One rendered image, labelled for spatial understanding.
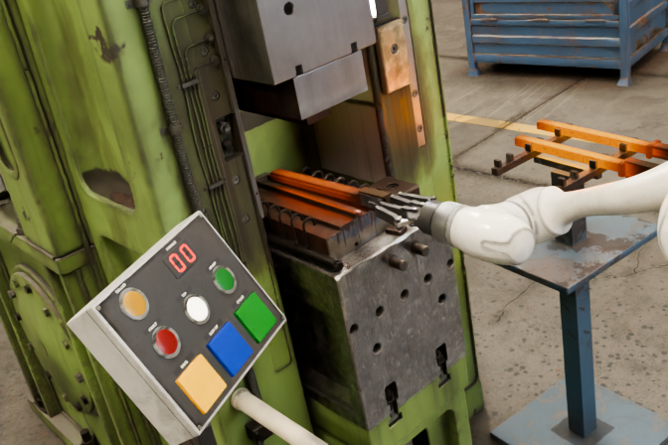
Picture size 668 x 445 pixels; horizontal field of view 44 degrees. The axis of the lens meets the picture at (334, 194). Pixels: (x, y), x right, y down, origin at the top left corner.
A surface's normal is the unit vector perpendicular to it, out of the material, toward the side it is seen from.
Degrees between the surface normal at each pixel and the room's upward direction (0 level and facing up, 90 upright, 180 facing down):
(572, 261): 0
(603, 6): 89
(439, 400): 90
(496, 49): 90
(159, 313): 60
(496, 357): 0
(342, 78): 90
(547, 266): 0
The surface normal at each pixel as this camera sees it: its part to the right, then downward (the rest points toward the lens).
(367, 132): -0.73, 0.40
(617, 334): -0.18, -0.89
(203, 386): 0.70, -0.43
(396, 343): 0.66, 0.21
